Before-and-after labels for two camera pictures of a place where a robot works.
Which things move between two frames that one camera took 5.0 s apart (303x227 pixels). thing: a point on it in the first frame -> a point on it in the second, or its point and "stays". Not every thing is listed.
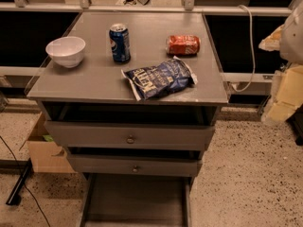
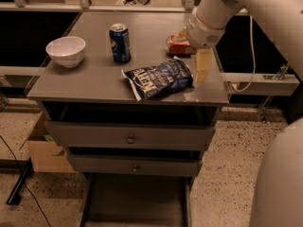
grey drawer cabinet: (134, 97) stays
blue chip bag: (161, 79) stays
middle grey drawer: (135, 164) stays
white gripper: (293, 40) -> (202, 32)
